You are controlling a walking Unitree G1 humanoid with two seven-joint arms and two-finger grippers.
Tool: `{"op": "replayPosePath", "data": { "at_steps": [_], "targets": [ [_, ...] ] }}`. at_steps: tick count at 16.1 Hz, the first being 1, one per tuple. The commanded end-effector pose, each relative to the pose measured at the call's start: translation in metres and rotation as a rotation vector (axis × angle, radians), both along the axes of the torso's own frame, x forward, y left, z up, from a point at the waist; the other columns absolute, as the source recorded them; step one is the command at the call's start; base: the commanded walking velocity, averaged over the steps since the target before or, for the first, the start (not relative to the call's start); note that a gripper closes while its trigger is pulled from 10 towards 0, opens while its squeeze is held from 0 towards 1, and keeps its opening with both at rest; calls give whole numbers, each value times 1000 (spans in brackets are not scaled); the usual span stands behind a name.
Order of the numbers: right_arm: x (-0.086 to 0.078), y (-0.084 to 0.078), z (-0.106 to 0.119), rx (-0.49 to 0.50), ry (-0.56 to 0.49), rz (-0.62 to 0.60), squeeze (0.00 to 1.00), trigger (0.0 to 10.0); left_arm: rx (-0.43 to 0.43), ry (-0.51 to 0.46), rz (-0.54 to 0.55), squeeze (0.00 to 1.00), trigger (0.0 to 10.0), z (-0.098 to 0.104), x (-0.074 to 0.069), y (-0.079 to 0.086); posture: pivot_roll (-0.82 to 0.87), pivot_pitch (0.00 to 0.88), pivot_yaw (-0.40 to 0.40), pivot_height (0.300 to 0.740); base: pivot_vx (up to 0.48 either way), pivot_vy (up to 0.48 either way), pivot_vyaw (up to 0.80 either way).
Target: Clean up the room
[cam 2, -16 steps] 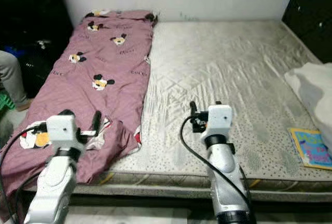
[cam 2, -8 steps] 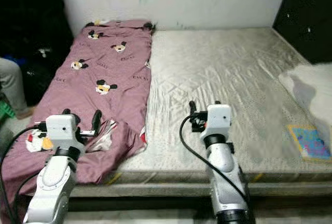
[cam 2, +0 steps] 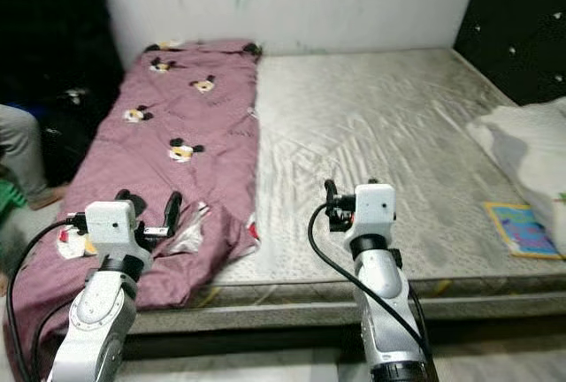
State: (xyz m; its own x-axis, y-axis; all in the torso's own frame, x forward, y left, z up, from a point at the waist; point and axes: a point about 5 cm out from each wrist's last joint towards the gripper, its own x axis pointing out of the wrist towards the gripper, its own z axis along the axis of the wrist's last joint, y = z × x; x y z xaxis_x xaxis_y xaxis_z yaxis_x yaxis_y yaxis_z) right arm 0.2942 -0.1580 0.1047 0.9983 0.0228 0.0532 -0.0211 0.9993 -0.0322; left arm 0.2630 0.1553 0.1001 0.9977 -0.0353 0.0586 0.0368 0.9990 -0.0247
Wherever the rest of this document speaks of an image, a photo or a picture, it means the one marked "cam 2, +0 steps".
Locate purple cartoon print blanket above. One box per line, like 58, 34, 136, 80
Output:
5, 40, 266, 382

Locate yellow bordered children's book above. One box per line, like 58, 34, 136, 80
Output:
483, 200, 564, 262

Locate white pillow green tree print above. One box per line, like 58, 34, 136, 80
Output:
465, 96, 566, 256

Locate grey quilted mattress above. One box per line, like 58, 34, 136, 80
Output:
115, 46, 566, 334

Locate green plastic stool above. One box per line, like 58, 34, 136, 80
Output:
0, 179, 27, 225

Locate seated person grey trousers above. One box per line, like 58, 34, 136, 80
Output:
0, 103, 68, 212

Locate dark tufted headboard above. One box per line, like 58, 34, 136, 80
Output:
451, 0, 566, 109

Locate black fabric wardrobe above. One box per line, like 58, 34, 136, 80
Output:
0, 0, 126, 188

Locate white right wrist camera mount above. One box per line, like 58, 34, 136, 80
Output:
343, 182, 399, 257

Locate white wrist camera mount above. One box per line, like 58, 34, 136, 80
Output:
82, 200, 142, 279
343, 182, 399, 257

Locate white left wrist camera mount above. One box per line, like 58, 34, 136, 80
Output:
82, 200, 142, 279

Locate dark bed frame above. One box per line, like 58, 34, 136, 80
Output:
115, 298, 566, 356

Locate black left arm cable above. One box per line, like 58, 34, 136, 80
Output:
5, 214, 88, 382
28, 295, 76, 382

